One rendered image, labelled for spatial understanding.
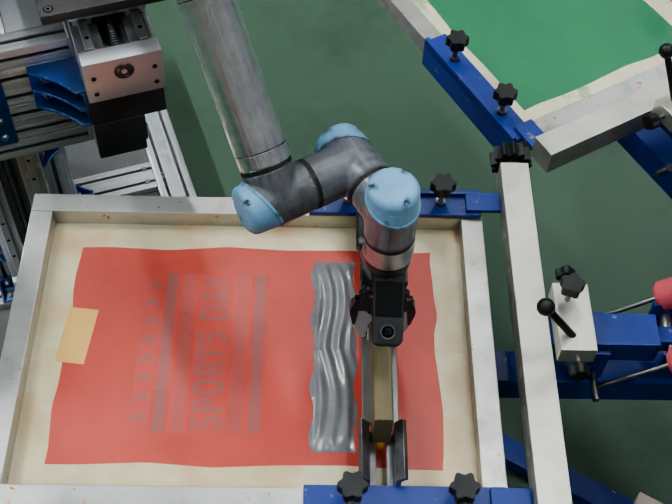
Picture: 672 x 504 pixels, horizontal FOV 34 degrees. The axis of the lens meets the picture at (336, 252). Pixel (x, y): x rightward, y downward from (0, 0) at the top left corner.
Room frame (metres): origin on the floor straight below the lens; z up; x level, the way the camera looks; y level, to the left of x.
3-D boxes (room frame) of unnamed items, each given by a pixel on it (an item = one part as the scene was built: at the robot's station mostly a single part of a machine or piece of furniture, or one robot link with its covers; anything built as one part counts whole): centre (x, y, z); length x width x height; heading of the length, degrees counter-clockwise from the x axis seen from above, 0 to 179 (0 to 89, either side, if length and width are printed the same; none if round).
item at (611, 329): (0.94, -0.43, 1.02); 0.17 x 0.06 x 0.05; 92
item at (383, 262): (0.95, -0.07, 1.23); 0.08 x 0.08 x 0.05
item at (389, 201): (0.95, -0.07, 1.31); 0.09 x 0.08 x 0.11; 33
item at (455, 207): (1.21, -0.10, 0.97); 0.30 x 0.05 x 0.07; 92
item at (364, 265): (0.96, -0.08, 1.15); 0.09 x 0.08 x 0.12; 2
